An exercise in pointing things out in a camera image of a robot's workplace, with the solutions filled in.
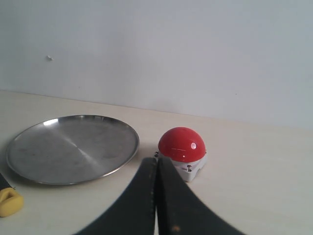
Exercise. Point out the black yellow claw hammer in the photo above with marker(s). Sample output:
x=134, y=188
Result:
x=10, y=200

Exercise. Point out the red dome push button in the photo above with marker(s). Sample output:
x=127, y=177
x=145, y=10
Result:
x=186, y=149

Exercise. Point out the round steel plate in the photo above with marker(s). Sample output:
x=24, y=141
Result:
x=72, y=150

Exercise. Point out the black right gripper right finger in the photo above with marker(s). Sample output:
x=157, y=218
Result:
x=180, y=211

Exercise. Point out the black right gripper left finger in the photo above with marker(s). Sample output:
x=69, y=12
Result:
x=133, y=213

